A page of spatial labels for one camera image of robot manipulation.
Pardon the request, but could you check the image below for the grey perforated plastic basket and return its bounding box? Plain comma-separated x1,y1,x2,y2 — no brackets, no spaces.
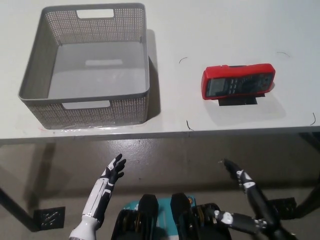
17,2,151,130

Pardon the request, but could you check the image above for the black teal robot torso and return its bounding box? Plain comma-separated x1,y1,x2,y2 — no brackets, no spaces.
109,192,233,240

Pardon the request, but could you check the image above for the red digital multimeter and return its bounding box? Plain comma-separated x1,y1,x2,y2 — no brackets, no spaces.
201,63,276,100

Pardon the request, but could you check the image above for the black table leg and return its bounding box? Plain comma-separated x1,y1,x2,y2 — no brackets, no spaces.
0,187,38,231
294,174,320,221

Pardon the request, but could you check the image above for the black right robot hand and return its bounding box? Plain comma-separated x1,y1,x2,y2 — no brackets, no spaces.
214,158,282,235

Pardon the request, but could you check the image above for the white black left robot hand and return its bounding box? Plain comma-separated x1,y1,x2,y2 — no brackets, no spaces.
81,154,127,225

